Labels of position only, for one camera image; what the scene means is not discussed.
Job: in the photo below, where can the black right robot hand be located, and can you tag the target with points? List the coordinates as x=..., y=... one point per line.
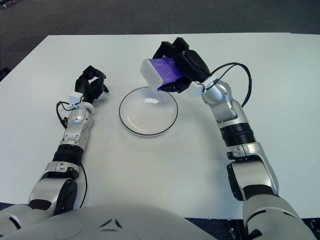
x=192, y=65

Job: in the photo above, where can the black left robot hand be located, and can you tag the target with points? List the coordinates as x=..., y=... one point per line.
x=87, y=86

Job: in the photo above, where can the purple tissue paper pack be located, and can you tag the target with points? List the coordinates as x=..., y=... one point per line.
x=165, y=70

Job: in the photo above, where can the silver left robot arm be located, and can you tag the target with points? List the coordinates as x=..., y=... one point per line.
x=76, y=120

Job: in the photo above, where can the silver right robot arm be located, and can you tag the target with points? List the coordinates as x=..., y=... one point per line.
x=230, y=110

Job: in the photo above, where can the white plate with black rim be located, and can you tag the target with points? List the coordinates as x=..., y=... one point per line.
x=147, y=117

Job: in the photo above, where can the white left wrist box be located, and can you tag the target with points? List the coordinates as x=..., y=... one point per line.
x=75, y=98

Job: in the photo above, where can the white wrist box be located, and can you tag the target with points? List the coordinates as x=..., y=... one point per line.
x=75, y=98
x=196, y=89

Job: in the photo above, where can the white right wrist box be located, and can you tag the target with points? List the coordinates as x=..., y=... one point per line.
x=196, y=89

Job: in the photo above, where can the dark object beside table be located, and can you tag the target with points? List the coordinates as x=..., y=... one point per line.
x=3, y=73

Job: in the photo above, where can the dark object on carpet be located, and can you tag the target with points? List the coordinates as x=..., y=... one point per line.
x=5, y=5

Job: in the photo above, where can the grey robot torso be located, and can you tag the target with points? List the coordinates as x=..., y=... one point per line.
x=112, y=225

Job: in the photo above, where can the black object on floor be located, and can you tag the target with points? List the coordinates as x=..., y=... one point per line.
x=315, y=223

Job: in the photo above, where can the black table bracket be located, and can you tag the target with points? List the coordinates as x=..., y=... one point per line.
x=233, y=230

